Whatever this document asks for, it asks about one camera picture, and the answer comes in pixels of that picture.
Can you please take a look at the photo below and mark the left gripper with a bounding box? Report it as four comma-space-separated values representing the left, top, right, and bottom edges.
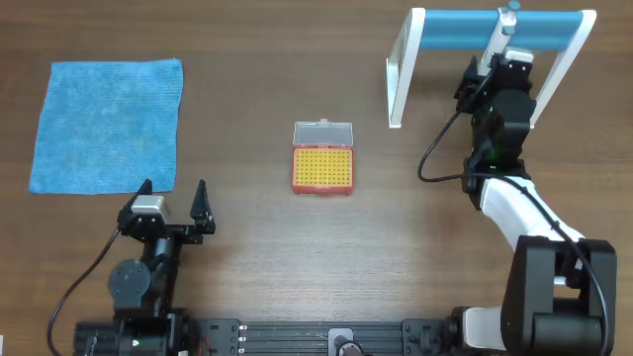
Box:
117, 178, 217, 246

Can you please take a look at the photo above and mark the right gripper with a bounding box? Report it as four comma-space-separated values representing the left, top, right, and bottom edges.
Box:
453, 54, 534, 113

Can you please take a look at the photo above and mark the white pipette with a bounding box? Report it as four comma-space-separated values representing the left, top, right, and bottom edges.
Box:
482, 0, 523, 75

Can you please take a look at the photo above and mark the white and blue stand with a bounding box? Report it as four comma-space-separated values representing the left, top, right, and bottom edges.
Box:
385, 6, 598, 130

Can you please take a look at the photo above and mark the blue cloth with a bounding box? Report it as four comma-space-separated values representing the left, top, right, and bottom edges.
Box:
28, 57, 185, 196

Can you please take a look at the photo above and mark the red and yellow tip box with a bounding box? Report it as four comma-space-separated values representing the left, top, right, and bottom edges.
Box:
290, 118, 355, 197

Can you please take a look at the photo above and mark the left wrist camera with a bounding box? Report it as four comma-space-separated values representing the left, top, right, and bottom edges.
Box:
130, 194, 171, 222

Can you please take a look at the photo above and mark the black cable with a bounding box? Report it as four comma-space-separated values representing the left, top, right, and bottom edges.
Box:
46, 225, 123, 356
416, 66, 498, 184

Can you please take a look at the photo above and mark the mounting rail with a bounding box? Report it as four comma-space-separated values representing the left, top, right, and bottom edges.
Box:
73, 318, 459, 356

